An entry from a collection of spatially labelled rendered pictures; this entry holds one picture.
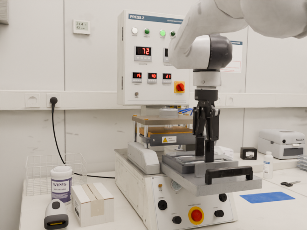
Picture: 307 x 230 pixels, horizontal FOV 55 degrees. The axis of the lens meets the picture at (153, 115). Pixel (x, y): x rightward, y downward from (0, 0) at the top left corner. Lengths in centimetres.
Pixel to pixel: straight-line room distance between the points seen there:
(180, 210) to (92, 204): 30
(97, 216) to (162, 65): 71
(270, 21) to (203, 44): 38
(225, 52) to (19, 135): 117
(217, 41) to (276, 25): 38
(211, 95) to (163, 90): 47
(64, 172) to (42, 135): 45
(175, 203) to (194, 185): 24
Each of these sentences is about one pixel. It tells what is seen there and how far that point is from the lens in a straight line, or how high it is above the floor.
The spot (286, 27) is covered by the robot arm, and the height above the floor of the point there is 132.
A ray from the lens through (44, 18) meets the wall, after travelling 168.
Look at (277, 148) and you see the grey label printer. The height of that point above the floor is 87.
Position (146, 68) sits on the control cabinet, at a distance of 134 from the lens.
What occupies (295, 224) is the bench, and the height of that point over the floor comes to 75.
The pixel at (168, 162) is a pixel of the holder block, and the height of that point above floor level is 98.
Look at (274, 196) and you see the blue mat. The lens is 149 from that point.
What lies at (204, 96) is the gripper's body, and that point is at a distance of 93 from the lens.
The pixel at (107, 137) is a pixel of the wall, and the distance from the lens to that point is 171.
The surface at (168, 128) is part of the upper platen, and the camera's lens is 123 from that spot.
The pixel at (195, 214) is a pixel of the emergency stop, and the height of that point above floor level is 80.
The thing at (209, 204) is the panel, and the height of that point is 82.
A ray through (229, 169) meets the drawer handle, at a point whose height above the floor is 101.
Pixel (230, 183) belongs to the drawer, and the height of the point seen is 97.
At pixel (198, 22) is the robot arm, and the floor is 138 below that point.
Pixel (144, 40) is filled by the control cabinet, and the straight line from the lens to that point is 135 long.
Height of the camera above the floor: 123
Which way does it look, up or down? 5 degrees down
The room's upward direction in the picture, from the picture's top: 1 degrees clockwise
